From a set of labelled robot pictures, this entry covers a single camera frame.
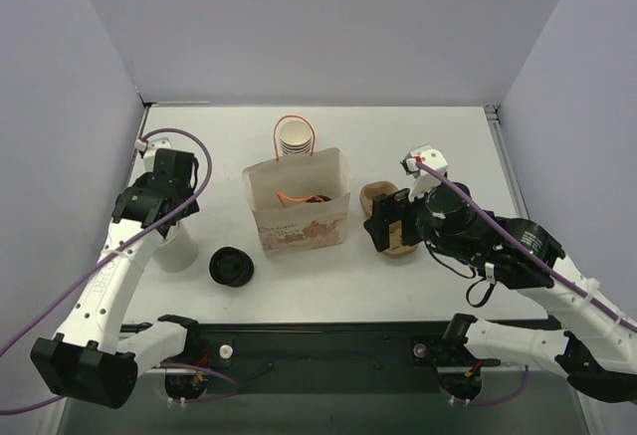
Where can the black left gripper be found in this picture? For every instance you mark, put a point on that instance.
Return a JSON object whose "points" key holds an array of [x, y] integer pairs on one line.
{"points": [[144, 201]]}

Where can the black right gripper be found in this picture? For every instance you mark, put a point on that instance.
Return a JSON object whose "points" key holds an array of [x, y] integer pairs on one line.
{"points": [[398, 217]]}

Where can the paper bag with orange handles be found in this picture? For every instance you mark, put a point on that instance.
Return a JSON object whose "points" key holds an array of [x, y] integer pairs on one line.
{"points": [[276, 190]]}

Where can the black cup lid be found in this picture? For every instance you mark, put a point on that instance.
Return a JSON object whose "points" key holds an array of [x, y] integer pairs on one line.
{"points": [[317, 199]]}

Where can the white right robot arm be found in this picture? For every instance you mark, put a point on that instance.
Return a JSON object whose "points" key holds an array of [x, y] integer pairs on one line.
{"points": [[593, 347]]}

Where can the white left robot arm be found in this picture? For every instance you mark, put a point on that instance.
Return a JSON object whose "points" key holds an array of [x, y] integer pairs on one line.
{"points": [[86, 359]]}

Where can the white cup holding straws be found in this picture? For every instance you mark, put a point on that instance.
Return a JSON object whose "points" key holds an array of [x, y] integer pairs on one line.
{"points": [[177, 251]]}

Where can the stack of black cup lids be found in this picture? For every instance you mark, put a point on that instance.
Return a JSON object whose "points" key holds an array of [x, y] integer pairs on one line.
{"points": [[231, 267]]}

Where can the stack of brown paper cups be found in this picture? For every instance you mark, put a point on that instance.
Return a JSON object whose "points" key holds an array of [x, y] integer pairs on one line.
{"points": [[296, 137]]}

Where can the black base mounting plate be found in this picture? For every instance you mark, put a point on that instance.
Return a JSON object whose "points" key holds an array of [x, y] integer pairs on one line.
{"points": [[347, 358]]}

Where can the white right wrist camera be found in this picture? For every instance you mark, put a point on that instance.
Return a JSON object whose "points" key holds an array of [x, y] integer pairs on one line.
{"points": [[419, 163]]}

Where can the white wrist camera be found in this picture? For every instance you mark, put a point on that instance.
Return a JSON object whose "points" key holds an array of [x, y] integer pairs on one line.
{"points": [[419, 163], [146, 150]]}

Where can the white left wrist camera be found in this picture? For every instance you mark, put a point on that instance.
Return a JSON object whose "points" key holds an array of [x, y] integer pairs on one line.
{"points": [[146, 150]]}

